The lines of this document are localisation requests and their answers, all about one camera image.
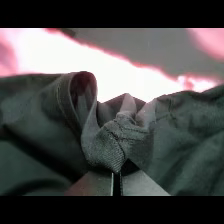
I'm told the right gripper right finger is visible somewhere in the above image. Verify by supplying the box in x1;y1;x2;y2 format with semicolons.
119;166;171;197

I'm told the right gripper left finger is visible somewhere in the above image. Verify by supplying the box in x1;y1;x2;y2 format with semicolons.
65;170;115;197

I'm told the dark green garment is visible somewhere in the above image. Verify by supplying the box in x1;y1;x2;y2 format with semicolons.
0;70;224;197

